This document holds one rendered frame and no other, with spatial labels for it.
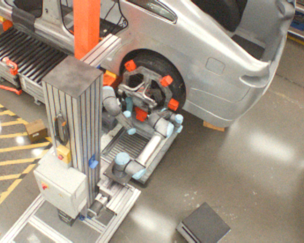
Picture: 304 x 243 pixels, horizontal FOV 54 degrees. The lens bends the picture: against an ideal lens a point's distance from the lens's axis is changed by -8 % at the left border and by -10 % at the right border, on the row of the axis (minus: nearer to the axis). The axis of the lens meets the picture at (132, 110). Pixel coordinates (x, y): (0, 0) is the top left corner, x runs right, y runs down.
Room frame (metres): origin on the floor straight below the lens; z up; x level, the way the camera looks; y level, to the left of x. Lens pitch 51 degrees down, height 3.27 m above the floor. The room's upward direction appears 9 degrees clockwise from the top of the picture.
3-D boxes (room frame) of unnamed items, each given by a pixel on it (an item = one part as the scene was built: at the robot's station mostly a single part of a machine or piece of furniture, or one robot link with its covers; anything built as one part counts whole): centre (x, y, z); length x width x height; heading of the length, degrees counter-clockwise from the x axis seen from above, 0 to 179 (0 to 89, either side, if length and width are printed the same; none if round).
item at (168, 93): (2.28, -0.11, 0.85); 0.54 x 0.07 x 0.54; 65
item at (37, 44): (3.11, 1.45, 0.14); 2.47 x 0.85 x 0.27; 65
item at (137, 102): (2.21, -0.08, 0.85); 0.21 x 0.14 x 0.14; 155
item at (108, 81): (2.49, 0.35, 0.69); 0.52 x 0.17 x 0.35; 155
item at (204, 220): (1.11, -0.91, 0.17); 0.43 x 0.36 x 0.34; 45
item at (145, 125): (2.43, -0.19, 0.32); 0.40 x 0.30 x 0.28; 65
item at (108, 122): (2.35, 0.19, 0.26); 0.42 x 0.18 x 0.35; 155
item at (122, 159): (1.33, 0.01, 0.98); 0.13 x 0.12 x 0.14; 60
